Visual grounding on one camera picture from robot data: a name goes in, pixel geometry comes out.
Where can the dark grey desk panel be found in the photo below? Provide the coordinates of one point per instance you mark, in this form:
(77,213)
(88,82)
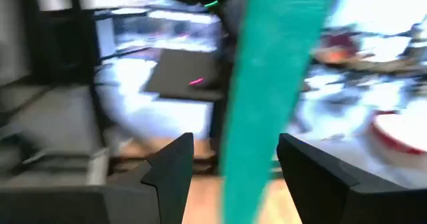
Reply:
(180,70)

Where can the cluttered wooden table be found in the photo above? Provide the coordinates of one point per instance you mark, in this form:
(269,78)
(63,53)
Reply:
(367,57)

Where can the white floor lamp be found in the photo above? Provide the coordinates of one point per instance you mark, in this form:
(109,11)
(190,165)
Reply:
(400,130)

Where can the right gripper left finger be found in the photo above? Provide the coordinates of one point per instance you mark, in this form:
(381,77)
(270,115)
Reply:
(100,204)

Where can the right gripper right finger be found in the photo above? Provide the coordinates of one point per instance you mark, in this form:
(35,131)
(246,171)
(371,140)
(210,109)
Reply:
(350,204)

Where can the green elastic bandage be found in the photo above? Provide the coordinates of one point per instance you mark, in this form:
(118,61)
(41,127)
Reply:
(267,84)

